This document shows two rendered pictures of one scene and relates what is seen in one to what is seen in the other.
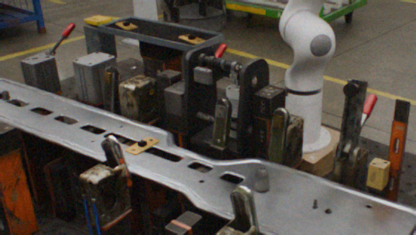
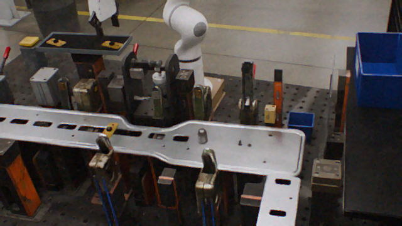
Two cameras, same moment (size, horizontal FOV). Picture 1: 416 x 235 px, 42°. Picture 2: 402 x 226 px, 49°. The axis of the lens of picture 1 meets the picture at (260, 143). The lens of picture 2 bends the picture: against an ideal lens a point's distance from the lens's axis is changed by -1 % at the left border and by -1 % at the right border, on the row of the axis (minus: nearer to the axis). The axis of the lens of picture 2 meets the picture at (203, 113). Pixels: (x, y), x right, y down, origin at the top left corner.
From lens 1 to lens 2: 0.45 m
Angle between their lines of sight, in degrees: 15
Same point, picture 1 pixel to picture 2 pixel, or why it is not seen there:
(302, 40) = (187, 28)
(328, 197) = (245, 135)
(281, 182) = (213, 133)
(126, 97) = (80, 97)
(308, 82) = (193, 53)
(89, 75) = (46, 87)
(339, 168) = (244, 115)
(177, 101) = (119, 92)
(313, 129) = (201, 81)
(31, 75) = not seen: outside the picture
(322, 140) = not seen: hidden behind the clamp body
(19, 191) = (26, 181)
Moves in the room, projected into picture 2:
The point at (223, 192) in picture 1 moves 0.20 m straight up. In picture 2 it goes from (181, 149) to (173, 99)
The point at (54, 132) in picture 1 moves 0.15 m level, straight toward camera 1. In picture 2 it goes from (41, 135) to (59, 155)
